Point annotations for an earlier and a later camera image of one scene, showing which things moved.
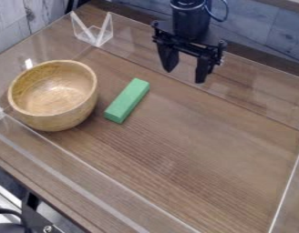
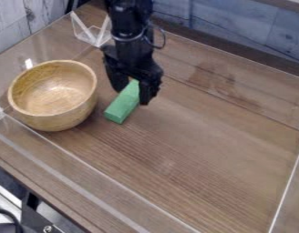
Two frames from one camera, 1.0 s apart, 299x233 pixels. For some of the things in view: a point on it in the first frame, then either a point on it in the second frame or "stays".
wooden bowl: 52,94 stays
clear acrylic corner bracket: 95,35 stays
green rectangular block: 127,101 stays
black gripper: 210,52 to 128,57
